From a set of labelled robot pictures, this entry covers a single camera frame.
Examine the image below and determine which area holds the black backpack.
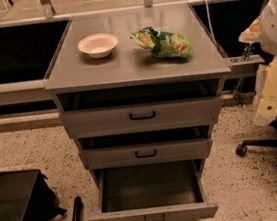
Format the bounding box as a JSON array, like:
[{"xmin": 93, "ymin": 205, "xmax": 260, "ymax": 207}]
[{"xmin": 23, "ymin": 173, "xmax": 66, "ymax": 221}]

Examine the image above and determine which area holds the grey drawer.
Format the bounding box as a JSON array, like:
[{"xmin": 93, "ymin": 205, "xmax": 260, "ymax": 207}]
[
  {"xmin": 79, "ymin": 126, "xmax": 213, "ymax": 170},
  {"xmin": 57, "ymin": 79, "xmax": 222, "ymax": 138},
  {"xmin": 88, "ymin": 160, "xmax": 218, "ymax": 221}
]

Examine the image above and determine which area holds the white bowl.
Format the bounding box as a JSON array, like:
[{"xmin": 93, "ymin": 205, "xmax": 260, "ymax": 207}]
[{"xmin": 78, "ymin": 33, "xmax": 119, "ymax": 59}]

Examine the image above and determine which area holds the green chip bag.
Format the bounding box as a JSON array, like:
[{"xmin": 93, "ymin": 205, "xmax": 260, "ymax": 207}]
[{"xmin": 130, "ymin": 26, "xmax": 193, "ymax": 59}]

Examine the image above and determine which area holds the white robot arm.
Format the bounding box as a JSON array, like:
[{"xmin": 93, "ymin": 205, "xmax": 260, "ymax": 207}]
[{"xmin": 238, "ymin": 0, "xmax": 277, "ymax": 126}]

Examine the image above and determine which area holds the grey drawer cabinet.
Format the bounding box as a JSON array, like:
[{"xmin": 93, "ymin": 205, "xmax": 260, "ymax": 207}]
[{"xmin": 46, "ymin": 4, "xmax": 230, "ymax": 177}]

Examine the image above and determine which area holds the grey top drawer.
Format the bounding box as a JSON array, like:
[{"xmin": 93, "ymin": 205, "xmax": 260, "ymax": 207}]
[{"xmin": 57, "ymin": 79, "xmax": 222, "ymax": 138}]

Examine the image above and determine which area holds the white cable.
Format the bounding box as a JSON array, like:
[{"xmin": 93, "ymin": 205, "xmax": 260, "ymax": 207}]
[{"xmin": 197, "ymin": 0, "xmax": 218, "ymax": 47}]

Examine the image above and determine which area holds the grey middle drawer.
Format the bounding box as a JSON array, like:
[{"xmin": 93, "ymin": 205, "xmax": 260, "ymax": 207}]
[{"xmin": 79, "ymin": 126, "xmax": 213, "ymax": 170}]

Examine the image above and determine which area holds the grey bottom drawer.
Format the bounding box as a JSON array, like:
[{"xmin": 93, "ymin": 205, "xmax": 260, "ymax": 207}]
[{"xmin": 88, "ymin": 160, "xmax": 218, "ymax": 221}]

